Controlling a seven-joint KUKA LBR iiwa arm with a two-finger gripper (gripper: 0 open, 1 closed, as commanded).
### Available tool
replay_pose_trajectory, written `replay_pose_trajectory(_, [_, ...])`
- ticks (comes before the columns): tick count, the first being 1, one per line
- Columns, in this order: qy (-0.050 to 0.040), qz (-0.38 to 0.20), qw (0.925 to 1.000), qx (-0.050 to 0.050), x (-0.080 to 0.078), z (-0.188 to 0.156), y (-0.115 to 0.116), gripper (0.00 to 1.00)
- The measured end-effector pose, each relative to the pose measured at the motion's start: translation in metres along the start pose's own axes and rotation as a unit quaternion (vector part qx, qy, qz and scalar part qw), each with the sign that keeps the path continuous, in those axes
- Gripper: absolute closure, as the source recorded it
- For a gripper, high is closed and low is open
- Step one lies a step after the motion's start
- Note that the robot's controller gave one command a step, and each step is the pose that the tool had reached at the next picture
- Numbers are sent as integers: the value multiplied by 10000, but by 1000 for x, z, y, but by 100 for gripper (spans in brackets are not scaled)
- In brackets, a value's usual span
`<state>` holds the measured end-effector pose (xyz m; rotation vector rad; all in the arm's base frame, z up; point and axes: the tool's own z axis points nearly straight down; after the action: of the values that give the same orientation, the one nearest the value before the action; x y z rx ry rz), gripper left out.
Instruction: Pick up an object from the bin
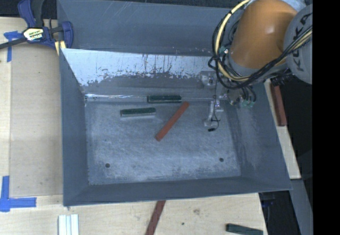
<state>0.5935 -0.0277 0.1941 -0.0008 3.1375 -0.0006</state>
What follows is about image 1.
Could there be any grey metal bin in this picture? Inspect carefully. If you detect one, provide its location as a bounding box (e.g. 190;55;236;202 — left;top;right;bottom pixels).
56;0;293;207

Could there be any red-brown flat block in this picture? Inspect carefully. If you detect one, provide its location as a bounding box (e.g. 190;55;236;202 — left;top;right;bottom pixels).
144;200;167;235
270;82;288;127
155;101;191;142

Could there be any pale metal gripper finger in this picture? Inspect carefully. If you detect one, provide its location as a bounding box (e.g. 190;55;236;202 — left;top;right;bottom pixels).
214;99;225;114
203;100;215;127

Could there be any dark green flat block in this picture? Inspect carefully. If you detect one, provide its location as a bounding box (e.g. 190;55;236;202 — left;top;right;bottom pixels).
120;107;157;118
146;94;183;104
225;223;264;235

